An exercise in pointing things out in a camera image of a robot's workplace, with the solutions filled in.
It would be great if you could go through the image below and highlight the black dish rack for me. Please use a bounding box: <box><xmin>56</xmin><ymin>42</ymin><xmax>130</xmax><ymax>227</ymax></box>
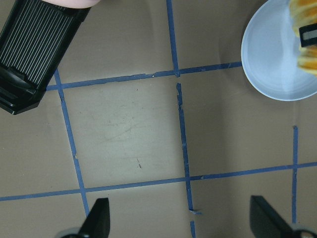
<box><xmin>0</xmin><ymin>0</ymin><xmax>90</xmax><ymax>115</ymax></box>

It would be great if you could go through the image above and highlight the pink plate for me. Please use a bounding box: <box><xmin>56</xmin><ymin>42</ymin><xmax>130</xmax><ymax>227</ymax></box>
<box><xmin>43</xmin><ymin>0</ymin><xmax>101</xmax><ymax>8</ymax></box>

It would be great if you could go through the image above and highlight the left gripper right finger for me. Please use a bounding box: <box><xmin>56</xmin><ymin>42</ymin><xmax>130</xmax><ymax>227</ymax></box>
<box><xmin>249</xmin><ymin>195</ymin><xmax>294</xmax><ymax>238</ymax></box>

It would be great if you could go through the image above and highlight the yellow orange bread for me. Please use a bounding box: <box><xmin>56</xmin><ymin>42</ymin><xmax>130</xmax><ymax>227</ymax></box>
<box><xmin>289</xmin><ymin>0</ymin><xmax>317</xmax><ymax>77</ymax></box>

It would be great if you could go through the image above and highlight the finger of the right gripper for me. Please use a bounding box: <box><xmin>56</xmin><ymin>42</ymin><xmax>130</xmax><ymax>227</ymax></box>
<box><xmin>299</xmin><ymin>23</ymin><xmax>317</xmax><ymax>47</ymax></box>

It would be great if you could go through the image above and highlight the blue plate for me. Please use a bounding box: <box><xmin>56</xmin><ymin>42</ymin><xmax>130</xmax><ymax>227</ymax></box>
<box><xmin>241</xmin><ymin>0</ymin><xmax>317</xmax><ymax>101</ymax></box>

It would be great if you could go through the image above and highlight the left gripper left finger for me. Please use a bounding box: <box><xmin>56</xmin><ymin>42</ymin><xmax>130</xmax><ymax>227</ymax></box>
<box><xmin>78</xmin><ymin>198</ymin><xmax>110</xmax><ymax>238</ymax></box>

